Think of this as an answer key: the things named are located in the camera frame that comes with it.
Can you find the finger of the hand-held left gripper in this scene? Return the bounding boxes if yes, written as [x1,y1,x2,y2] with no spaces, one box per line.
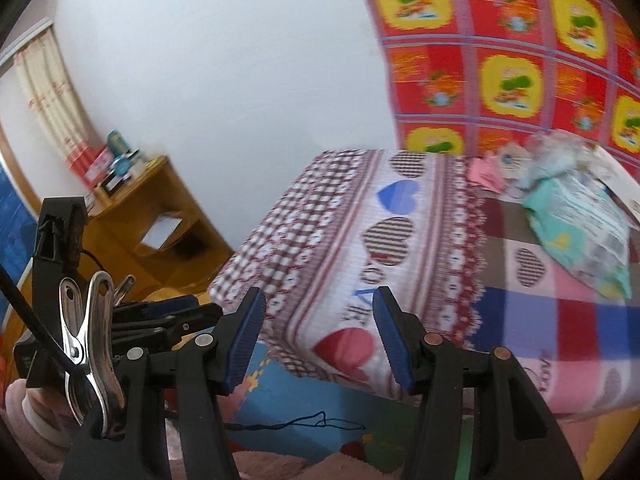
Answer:
[141,294,202,318]
[111,303,224,352]

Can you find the foam puzzle floor mat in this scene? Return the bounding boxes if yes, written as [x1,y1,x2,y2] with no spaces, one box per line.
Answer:
[145,285,476,461]

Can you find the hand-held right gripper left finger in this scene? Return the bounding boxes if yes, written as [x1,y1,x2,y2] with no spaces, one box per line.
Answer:
[60,286,268,480]

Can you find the teal box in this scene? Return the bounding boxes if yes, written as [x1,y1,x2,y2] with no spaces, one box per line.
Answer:
[106,130,128,158]

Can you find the metal spring clip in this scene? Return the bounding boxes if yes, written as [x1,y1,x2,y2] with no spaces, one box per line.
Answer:
[112,275,137,306]
[59,271,126,441]

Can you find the white paper sheet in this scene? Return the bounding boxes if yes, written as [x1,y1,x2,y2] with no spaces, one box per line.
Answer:
[140,214,183,251]

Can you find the black box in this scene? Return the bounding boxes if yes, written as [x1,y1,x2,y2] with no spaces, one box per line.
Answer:
[94,172,126,197]

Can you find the red floral wall cloth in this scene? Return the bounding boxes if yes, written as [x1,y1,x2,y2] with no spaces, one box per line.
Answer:
[352,0,640,181]

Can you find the cream curtain red hem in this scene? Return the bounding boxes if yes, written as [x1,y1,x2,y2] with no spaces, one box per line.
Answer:
[12,25,103,176]

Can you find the dark thin thread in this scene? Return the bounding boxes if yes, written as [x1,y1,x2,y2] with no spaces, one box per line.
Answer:
[225,410,367,433]

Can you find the wooden desk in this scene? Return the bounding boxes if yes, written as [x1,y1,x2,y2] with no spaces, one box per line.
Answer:
[75,155,236,306]

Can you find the pink box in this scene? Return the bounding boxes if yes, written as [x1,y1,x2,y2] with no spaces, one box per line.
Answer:
[82,146,113,183]

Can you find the clear plastic bag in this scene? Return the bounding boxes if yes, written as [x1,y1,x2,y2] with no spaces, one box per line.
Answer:
[520,130,601,191]

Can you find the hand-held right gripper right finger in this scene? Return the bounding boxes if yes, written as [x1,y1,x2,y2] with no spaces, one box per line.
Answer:
[372,285,583,480]

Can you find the person's left forearm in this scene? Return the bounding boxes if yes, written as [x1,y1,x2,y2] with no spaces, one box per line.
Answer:
[0,377,76,480]

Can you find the beige printed card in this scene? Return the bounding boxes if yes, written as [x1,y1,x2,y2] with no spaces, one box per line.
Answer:
[495,141,533,181]

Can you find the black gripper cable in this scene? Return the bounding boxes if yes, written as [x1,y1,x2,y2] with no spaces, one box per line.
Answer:
[0,265,83,378]

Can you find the teal wet wipes pack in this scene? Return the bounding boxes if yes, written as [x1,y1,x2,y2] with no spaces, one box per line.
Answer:
[522,170,633,301]

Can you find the heart print checked bed sheet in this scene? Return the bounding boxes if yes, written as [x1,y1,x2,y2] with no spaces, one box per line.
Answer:
[207,147,640,416]

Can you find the person's leg pink fleece pants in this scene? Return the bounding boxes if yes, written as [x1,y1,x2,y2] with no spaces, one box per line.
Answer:
[165,450,416,480]

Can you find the window with wooden frame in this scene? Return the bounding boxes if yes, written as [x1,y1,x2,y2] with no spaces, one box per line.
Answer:
[0,125,43,291]

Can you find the pink paper piece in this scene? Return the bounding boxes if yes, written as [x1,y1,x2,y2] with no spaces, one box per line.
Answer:
[467,156,507,193]

